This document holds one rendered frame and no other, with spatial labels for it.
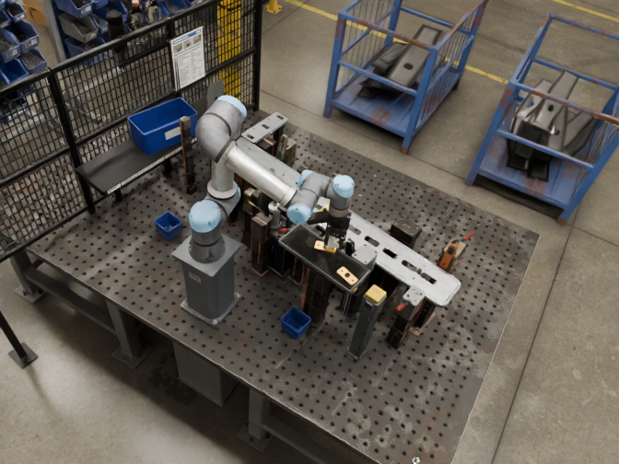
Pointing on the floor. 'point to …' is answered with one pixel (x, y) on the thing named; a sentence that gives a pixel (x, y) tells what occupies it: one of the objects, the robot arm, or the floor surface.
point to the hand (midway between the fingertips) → (325, 244)
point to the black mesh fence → (23, 355)
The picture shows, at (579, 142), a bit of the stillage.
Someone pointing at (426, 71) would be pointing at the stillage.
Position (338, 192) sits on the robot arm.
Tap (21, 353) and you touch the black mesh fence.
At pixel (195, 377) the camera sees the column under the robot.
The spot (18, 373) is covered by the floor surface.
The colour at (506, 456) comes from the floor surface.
